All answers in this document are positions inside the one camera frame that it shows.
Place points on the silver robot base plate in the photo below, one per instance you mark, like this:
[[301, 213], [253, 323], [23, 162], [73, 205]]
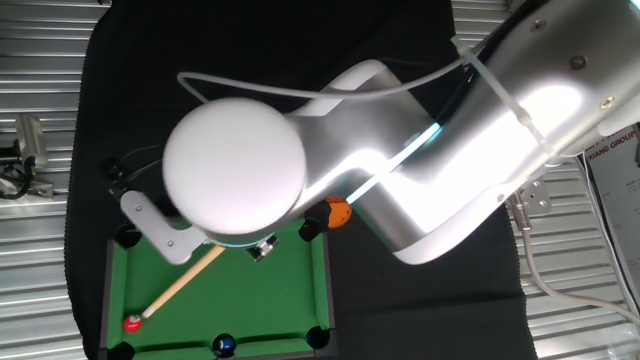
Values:
[[541, 197]]

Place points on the mini green pool table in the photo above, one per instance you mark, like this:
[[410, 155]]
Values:
[[270, 300]]

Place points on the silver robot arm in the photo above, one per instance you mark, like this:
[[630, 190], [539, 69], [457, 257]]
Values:
[[235, 165]]

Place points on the red number three pool ball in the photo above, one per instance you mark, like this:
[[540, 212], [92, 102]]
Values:
[[132, 324]]

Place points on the blue pool ball white spot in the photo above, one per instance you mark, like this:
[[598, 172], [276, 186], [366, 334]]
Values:
[[224, 346]]

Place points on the white printed paper sign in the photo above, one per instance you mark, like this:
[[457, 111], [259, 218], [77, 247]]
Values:
[[620, 200]]

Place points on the black table cloth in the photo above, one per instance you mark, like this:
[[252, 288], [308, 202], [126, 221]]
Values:
[[400, 300]]

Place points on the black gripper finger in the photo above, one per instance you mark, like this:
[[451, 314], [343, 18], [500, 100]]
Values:
[[264, 248]]

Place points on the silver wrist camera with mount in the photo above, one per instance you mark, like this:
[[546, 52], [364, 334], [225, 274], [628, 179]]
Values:
[[160, 235]]

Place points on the white zip tie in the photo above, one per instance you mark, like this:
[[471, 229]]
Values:
[[492, 82]]

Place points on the metal camera foot bracket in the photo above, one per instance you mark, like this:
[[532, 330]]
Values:
[[40, 190]]

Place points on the wooden pool cue black butt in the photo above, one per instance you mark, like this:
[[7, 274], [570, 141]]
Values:
[[180, 285]]

